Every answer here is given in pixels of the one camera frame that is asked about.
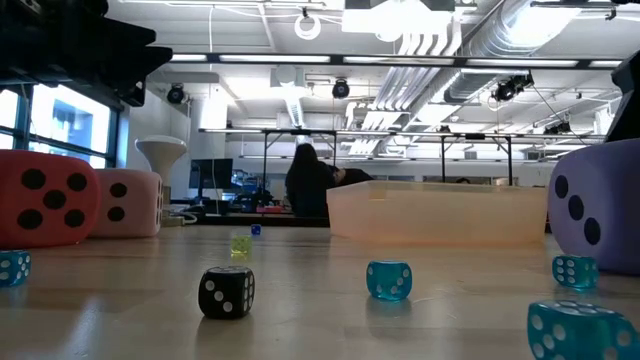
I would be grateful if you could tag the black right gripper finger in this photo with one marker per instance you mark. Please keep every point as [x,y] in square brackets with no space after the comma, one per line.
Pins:
[630,100]

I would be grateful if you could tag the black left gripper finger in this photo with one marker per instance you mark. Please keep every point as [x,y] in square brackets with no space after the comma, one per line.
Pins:
[142,67]

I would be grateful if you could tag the large purple foam die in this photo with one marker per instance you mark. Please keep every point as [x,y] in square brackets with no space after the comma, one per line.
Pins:
[615,190]

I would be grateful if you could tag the large red foam die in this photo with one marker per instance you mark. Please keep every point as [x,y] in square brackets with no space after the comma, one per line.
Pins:
[55,165]

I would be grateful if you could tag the large pink foam die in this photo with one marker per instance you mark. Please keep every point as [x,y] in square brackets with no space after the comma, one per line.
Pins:
[135,210]

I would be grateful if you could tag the small teal translucent die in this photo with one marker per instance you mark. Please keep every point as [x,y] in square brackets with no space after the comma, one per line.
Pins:
[575,340]
[582,281]
[387,277]
[15,269]

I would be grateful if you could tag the small blue die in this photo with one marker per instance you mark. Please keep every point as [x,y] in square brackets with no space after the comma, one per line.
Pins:
[255,229]

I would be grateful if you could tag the small yellow-green translucent die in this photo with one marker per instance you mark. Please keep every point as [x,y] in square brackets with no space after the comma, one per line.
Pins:
[241,245]

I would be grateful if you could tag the orange translucent plastic bin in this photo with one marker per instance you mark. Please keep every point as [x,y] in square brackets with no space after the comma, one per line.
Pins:
[435,215]

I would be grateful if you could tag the white bulb lamp metal base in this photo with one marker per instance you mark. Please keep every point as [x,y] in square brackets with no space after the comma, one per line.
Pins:
[161,150]

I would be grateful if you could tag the black computer monitor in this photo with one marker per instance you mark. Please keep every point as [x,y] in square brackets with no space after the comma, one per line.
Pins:
[210,174]

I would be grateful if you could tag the black overhead light bar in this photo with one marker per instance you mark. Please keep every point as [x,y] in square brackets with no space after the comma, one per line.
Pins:
[460,61]

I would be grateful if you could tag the person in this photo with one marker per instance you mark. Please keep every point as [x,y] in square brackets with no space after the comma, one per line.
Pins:
[307,185]
[357,176]

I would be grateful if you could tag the small black die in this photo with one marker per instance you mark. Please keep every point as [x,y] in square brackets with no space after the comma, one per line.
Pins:
[225,280]

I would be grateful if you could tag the black ceiling camera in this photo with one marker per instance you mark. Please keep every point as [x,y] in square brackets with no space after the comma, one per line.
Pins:
[340,90]
[505,91]
[175,95]

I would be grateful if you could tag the silver ventilation duct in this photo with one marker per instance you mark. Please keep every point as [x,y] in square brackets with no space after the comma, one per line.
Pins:
[500,35]

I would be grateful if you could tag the black background frame rig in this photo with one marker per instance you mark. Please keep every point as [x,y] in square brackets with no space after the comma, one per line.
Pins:
[300,132]

